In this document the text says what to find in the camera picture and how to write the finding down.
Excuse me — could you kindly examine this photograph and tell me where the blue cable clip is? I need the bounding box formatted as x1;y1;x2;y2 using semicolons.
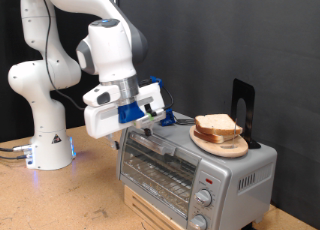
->
149;75;164;89

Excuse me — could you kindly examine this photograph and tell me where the silver oven knob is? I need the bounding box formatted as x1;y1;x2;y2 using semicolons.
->
189;213;208;230
194;188;213;208

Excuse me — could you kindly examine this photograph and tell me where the thin metal wire stand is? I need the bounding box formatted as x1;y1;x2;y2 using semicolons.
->
229;118;240;149

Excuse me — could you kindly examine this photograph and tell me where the base cable with silver connector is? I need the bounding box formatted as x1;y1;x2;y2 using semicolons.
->
0;143;33;153

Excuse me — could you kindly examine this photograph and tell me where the black base cable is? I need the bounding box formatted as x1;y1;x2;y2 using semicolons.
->
0;153;29;161

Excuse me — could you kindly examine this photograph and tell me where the long black arm cable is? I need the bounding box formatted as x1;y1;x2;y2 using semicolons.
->
39;0;87;111

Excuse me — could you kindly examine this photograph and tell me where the short black camera cable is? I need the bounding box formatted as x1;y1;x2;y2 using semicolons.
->
162;86;175;111

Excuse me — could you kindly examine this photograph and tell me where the silver toaster oven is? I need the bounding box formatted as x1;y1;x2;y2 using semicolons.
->
116;111;278;230

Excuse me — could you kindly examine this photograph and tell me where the black metal bookend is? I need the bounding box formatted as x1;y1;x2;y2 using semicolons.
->
229;78;262;150

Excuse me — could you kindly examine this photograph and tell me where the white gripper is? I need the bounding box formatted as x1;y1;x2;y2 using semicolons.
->
82;82;166;151

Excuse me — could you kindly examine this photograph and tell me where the white bread slice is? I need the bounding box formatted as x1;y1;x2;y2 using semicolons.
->
194;113;244;137
193;128;239;144

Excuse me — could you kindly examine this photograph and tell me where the round wooden plate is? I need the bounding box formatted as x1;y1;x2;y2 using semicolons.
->
188;124;249;159

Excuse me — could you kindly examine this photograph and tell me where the slotted wooden box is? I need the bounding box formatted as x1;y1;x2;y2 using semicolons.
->
123;184;176;230

